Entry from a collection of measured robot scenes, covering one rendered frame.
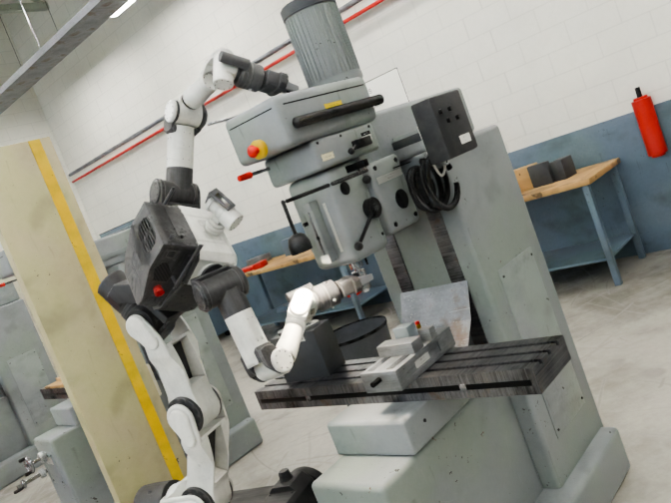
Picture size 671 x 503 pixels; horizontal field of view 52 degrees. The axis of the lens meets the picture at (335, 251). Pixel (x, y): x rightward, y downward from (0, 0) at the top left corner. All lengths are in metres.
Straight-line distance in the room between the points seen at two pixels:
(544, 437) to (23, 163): 2.69
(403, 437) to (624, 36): 4.58
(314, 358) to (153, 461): 1.45
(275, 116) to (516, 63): 4.59
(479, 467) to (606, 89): 4.31
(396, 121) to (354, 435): 1.12
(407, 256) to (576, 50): 3.92
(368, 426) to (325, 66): 1.22
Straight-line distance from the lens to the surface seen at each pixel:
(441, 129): 2.26
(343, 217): 2.20
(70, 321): 3.61
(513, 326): 2.65
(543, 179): 6.00
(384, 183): 2.36
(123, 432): 3.71
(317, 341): 2.57
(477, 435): 2.51
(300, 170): 2.20
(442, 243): 2.56
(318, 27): 2.46
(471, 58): 6.69
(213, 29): 8.78
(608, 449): 3.08
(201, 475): 2.57
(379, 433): 2.25
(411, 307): 2.71
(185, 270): 2.13
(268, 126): 2.12
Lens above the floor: 1.61
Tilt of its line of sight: 6 degrees down
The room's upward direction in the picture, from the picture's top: 21 degrees counter-clockwise
